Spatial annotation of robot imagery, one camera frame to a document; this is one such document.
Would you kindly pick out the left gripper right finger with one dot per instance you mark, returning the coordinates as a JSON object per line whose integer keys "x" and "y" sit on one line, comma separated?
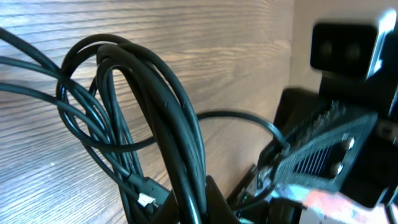
{"x": 218, "y": 209}

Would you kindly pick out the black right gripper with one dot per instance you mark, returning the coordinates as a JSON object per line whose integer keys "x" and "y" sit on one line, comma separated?
{"x": 342, "y": 139}

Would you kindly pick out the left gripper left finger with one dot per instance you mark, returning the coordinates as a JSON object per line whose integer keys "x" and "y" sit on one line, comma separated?
{"x": 168, "y": 212}

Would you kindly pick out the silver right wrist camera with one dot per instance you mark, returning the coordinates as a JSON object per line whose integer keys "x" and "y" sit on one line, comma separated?
{"x": 343, "y": 49}

